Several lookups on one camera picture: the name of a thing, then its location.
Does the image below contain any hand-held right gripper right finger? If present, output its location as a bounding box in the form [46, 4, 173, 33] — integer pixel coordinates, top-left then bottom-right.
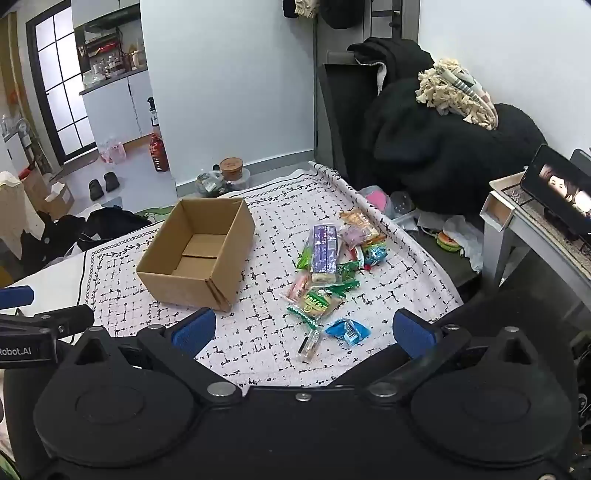
[365, 308, 537, 408]

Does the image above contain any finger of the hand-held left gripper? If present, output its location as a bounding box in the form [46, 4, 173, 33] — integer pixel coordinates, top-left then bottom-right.
[0, 285, 36, 309]
[0, 305, 96, 340]

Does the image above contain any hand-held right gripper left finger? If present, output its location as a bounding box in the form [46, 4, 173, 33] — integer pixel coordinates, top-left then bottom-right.
[69, 307, 244, 408]

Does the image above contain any brown cardboard box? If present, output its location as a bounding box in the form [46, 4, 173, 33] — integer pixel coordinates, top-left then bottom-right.
[135, 198, 257, 313]

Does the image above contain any green round cracker packet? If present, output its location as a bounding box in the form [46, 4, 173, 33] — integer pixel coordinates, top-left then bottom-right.
[286, 288, 345, 326]

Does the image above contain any clear snack packet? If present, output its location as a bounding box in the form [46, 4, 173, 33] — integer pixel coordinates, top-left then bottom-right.
[298, 329, 322, 363]

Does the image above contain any pink snack packet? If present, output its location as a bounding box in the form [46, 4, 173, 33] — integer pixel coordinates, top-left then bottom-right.
[284, 272, 311, 301]

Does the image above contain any purple long snack packet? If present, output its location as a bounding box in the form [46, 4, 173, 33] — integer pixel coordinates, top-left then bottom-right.
[310, 224, 341, 274]

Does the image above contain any orange cracker packet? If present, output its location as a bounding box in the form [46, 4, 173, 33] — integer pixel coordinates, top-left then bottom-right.
[339, 209, 380, 241]

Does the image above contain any green red-spot snack packet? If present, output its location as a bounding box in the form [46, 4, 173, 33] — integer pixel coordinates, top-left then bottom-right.
[297, 235, 315, 271]

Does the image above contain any cream cloth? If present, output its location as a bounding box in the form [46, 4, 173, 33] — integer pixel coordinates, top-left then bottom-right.
[0, 171, 40, 261]

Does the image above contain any black clothes pile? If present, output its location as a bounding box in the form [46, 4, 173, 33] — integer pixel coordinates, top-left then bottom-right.
[21, 206, 153, 273]

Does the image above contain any floor cardboard box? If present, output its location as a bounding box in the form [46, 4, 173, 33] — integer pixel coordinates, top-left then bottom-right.
[21, 162, 75, 220]

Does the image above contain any white plastic bag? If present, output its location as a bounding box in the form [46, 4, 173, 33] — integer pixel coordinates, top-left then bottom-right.
[418, 215, 485, 273]

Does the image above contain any green cartoon rug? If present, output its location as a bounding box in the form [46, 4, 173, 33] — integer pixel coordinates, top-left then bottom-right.
[136, 205, 174, 220]

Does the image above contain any clear plastic bag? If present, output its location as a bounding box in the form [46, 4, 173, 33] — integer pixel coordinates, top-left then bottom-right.
[196, 169, 232, 197]

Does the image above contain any grey side table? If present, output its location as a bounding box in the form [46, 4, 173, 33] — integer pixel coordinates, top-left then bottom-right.
[479, 172, 591, 333]

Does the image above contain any wooden lid container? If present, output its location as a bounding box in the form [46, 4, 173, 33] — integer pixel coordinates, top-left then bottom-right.
[219, 157, 245, 182]

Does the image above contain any pink bottle pack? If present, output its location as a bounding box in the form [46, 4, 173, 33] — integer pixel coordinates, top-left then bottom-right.
[98, 141, 127, 164]

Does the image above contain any black chair with clothes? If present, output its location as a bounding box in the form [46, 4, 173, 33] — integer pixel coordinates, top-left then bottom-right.
[348, 37, 549, 215]

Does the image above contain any black phone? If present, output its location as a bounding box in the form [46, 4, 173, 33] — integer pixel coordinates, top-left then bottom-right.
[520, 144, 591, 234]

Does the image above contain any dark framed glass door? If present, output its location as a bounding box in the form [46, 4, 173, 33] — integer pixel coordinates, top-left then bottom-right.
[25, 4, 99, 168]

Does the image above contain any white cabinet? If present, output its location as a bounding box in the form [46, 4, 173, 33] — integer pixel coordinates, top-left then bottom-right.
[79, 69, 155, 145]

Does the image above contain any cream fringed scarf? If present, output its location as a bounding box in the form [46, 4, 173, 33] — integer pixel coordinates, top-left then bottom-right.
[416, 58, 500, 131]

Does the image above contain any kitchen shelf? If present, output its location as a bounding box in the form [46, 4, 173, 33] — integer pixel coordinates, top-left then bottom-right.
[74, 21, 148, 88]

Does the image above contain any grey door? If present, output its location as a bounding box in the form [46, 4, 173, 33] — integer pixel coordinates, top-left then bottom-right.
[314, 0, 421, 160]

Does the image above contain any black hanging bag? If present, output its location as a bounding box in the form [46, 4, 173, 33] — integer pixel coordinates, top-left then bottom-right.
[318, 0, 370, 29]

